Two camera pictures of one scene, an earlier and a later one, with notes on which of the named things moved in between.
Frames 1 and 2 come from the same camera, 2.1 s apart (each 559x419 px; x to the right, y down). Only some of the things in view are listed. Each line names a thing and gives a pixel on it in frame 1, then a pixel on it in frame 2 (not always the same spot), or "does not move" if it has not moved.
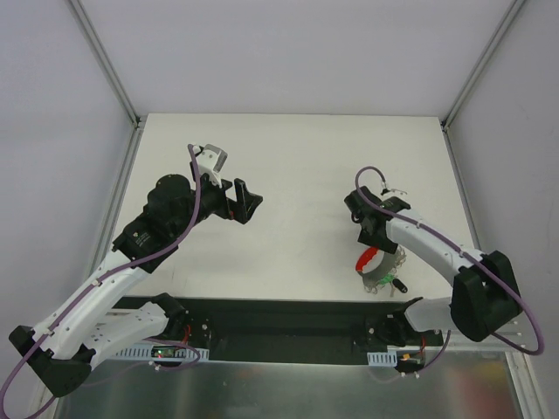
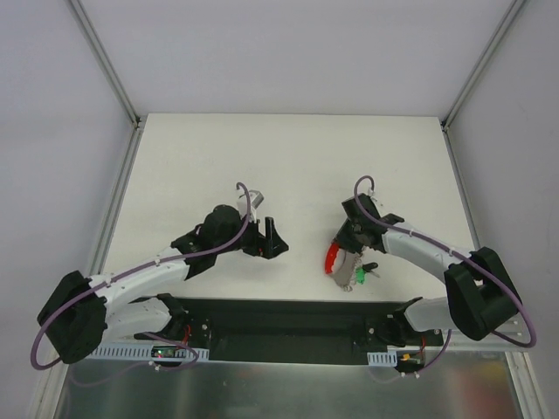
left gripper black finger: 244,196 -> 269,230
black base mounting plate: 281,330 does not move
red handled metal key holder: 377,267 -> 341,264
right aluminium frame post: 463,96 does not move
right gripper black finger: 376,236 -> 348,244
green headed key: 387,278 -> 361,275
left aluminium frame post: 104,60 does not move
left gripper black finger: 244,214 -> 277,247
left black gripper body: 233,200 -> 260,237
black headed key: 396,283 -> 369,266
